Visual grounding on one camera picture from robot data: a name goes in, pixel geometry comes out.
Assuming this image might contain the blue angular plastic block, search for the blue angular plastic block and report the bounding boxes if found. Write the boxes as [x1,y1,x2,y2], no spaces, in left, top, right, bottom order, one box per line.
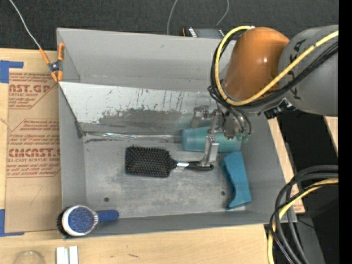
[219,151,252,210]

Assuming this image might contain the grey metal bin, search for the grey metal bin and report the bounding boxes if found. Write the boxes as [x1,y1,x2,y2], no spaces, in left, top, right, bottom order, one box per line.
[56,27,298,239]

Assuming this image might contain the brown cardboard board red print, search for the brown cardboard board red print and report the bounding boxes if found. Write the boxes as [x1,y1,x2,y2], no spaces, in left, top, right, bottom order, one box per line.
[0,47,306,237]

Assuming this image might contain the blue and white round brush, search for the blue and white round brush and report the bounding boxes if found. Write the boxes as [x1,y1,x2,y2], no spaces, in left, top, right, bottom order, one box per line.
[56,204,120,237]

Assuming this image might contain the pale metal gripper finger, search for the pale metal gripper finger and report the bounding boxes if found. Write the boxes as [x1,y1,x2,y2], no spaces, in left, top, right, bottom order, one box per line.
[199,135,220,167]
[190,106,212,129]

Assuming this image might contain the clear glass cup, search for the clear glass cup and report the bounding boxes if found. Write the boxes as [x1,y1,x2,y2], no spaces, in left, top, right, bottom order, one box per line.
[12,250,46,264]

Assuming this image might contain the black paddle hairbrush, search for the black paddle hairbrush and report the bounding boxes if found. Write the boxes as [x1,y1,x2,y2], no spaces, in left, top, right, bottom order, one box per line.
[125,146,215,179]

